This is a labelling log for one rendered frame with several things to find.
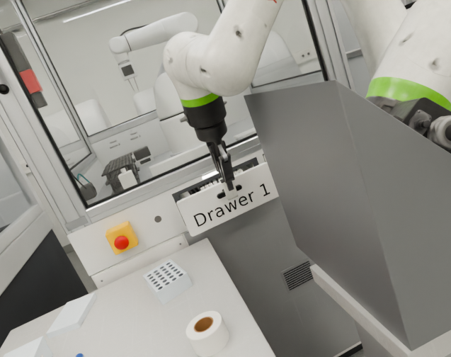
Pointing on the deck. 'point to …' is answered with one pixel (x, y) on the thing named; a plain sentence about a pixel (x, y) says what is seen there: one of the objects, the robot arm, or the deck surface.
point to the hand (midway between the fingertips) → (229, 187)
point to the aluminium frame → (11, 105)
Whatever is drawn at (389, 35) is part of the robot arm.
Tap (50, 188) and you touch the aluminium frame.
